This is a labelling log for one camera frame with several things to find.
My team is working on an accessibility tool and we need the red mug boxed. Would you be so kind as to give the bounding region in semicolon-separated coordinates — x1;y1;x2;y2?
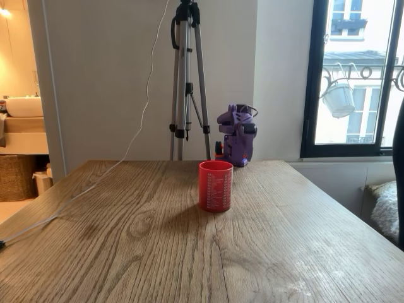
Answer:
198;160;234;213

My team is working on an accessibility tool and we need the white hanging flower pot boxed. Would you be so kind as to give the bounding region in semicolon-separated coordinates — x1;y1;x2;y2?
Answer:
319;81;356;119

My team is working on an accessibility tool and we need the ornate iron window railing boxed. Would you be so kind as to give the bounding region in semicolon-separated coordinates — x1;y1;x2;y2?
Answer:
321;62;404;93

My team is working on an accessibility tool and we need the furry beige cushion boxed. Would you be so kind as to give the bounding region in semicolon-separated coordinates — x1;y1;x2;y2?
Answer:
360;180;400;241

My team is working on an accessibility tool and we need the black office chair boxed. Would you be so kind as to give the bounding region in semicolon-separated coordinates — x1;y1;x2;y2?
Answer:
392;97;404;252

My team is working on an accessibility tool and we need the white waste bin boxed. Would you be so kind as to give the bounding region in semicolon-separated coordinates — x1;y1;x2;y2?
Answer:
32;163;54;197

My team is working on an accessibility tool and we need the white washbasin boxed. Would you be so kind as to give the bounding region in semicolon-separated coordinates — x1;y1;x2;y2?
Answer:
6;97;44;118

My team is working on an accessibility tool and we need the wooden vanity counter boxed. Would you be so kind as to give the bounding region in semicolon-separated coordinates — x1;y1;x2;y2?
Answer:
0;116;45;134

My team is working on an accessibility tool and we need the wicker basket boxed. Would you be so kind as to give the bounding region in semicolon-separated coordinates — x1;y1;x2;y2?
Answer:
0;154;39;203

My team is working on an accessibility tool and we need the grey black camera tripod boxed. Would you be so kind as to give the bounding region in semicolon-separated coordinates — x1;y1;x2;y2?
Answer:
169;0;211;161

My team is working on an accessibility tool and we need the white cable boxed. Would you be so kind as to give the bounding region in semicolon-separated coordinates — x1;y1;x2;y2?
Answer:
0;0;170;251

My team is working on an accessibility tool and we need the black window frame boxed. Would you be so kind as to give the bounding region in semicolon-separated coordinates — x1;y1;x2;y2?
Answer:
299;0;404;159

